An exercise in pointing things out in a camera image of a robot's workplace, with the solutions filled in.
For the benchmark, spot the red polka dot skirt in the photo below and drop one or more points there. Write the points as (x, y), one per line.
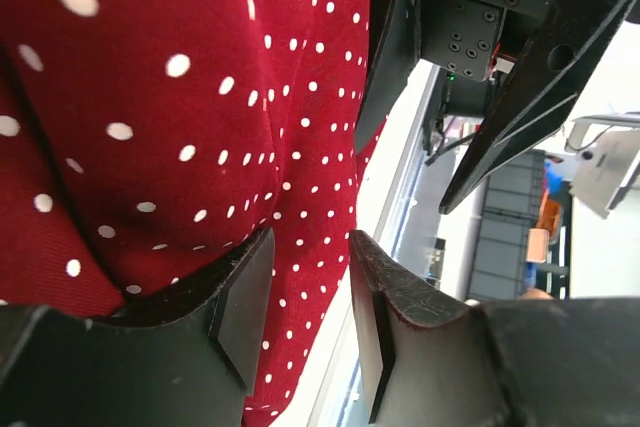
(143, 139)

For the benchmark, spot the grey storage crate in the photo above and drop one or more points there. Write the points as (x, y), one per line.
(510, 209)

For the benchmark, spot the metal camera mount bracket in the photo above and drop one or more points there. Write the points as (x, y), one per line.
(607, 147)

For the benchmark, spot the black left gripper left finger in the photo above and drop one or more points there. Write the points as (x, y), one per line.
(184, 356)

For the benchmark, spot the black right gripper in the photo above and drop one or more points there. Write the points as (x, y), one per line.
(467, 37)

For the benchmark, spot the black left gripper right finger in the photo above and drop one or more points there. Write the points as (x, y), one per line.
(428, 359)

